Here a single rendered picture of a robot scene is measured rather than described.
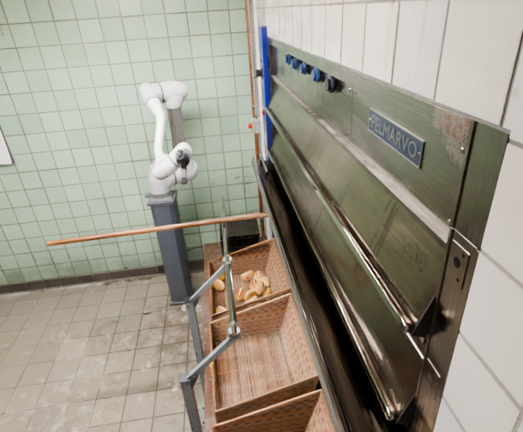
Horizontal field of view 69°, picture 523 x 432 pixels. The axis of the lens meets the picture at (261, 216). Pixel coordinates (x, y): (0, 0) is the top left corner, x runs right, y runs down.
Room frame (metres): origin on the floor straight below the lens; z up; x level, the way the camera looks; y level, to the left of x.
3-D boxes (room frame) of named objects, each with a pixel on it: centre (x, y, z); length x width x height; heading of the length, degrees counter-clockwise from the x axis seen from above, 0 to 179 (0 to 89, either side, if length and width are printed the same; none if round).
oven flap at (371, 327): (1.39, -0.20, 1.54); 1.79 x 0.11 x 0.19; 6
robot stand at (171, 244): (2.70, 0.76, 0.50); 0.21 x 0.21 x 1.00; 2
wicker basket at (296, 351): (1.35, 0.06, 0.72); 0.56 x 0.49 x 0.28; 7
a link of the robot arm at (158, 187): (2.70, 0.75, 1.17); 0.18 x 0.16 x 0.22; 122
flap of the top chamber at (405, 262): (1.39, -0.20, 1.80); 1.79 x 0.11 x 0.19; 6
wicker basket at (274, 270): (1.94, 0.12, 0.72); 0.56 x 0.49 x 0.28; 7
